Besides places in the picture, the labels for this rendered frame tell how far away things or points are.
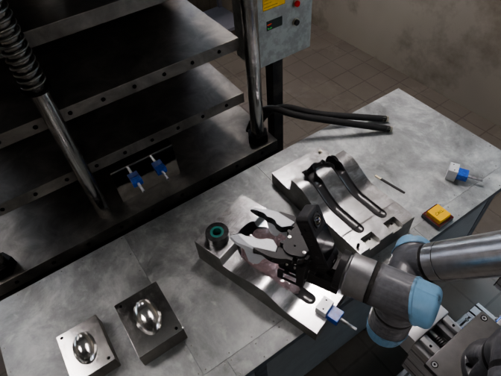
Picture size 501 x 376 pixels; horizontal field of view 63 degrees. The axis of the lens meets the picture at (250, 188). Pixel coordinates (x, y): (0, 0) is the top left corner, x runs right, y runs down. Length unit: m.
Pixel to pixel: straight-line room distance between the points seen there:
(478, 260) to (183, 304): 0.96
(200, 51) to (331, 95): 2.06
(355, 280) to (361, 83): 3.06
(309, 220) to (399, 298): 0.19
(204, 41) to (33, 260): 1.05
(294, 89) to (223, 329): 2.53
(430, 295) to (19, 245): 1.53
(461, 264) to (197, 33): 1.27
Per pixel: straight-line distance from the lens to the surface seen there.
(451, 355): 1.17
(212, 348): 1.37
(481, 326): 1.23
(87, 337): 1.45
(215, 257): 1.40
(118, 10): 1.44
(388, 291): 0.71
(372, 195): 1.59
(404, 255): 0.86
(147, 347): 1.34
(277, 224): 0.77
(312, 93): 3.52
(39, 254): 1.78
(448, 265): 0.81
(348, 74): 3.76
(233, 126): 2.01
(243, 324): 1.39
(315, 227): 0.68
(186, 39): 1.67
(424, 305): 0.71
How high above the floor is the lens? 2.08
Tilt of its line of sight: 49 degrees down
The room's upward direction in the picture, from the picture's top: 6 degrees counter-clockwise
